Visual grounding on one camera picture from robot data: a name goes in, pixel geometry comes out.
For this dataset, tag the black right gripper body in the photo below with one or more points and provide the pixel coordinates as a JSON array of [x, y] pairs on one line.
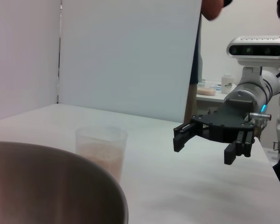
[[221, 121]]

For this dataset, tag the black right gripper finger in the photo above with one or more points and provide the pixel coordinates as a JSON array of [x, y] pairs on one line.
[[180, 137], [245, 144]]

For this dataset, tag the clear plastic measuring cup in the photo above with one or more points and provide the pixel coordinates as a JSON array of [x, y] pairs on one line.
[[100, 137]]

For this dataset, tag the stainless steel mixing bowl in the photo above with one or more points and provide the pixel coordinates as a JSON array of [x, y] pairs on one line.
[[49, 186]]

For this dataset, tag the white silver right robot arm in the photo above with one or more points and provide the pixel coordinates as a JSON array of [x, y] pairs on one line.
[[247, 93]]

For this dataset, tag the clear plastic rice container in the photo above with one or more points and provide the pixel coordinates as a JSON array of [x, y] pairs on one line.
[[206, 89]]

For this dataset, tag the white paper cup green logo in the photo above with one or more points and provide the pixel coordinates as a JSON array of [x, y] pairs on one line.
[[227, 85]]

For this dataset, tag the white background table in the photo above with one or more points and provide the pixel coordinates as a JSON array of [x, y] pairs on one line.
[[210, 100]]

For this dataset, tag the person in dark shirt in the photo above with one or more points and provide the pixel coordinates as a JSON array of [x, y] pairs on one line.
[[196, 58]]

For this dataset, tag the white backdrop board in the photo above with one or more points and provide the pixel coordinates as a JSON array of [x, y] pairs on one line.
[[130, 58]]

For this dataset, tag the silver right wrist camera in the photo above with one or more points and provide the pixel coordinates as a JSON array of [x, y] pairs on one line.
[[254, 50]]

